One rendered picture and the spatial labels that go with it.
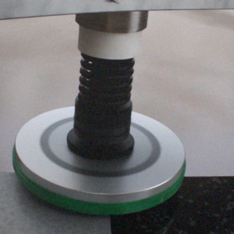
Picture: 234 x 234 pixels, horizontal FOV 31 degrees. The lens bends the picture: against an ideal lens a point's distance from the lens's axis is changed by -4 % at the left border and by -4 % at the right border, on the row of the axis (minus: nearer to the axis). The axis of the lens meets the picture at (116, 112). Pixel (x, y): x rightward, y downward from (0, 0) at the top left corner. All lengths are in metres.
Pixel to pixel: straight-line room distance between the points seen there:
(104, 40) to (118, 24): 0.02
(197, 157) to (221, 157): 0.14
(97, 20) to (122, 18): 0.03
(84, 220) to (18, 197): 0.09
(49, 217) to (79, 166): 0.07
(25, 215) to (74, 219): 0.06
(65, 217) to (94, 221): 0.03
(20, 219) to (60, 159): 0.08
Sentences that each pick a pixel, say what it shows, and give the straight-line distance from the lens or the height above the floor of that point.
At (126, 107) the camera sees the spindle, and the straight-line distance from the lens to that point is 0.50.
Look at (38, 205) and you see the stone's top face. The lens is 0.51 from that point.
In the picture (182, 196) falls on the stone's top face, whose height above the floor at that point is 0.87.
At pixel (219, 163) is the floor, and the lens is 2.34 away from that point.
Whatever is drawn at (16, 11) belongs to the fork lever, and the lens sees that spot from 0.34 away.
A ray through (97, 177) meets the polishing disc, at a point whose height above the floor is 0.91.
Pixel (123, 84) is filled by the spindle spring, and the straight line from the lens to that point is 0.48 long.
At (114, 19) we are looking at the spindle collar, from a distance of 0.44.
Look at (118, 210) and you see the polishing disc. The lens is 0.46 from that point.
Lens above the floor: 1.18
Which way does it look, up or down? 26 degrees down
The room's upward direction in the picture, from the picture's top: 6 degrees clockwise
